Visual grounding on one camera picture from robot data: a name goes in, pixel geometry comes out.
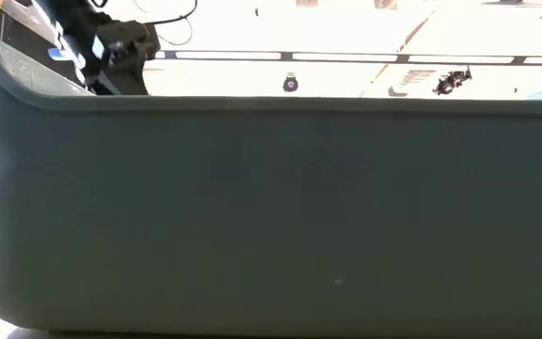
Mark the black irregular object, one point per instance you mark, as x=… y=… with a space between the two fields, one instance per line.
x=450 y=84

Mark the dark slate plastic bin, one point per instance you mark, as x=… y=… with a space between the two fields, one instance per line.
x=271 y=212

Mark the long segmented horizontal rail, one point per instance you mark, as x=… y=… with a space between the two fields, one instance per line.
x=346 y=57

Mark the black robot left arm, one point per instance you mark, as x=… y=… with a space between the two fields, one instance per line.
x=64 y=19

